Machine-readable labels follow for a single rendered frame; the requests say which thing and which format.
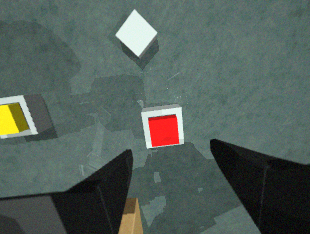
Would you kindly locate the red button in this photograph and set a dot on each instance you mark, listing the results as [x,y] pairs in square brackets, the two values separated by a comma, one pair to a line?
[163,125]

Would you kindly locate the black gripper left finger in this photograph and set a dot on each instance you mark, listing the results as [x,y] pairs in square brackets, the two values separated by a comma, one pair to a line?
[93,206]

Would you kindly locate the yellow button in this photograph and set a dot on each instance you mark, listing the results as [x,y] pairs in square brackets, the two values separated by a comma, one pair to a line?
[23,115]

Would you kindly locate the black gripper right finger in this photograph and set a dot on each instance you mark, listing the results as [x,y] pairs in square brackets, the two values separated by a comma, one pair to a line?
[275,192]

